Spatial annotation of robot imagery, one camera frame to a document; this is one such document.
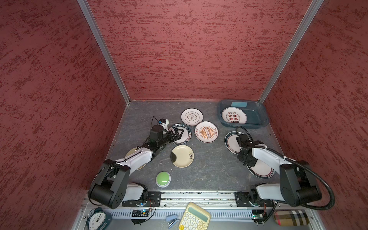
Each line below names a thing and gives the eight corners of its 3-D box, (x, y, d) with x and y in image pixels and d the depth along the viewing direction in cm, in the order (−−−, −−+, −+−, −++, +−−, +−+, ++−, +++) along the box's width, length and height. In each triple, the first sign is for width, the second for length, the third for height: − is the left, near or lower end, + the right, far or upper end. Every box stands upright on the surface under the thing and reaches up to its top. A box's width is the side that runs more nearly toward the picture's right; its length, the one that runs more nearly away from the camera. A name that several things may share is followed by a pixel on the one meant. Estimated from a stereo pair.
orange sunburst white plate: (195, 142, 98) (195, 141, 96) (194, 122, 109) (194, 120, 108) (219, 142, 98) (219, 141, 97) (216, 122, 109) (216, 121, 108)
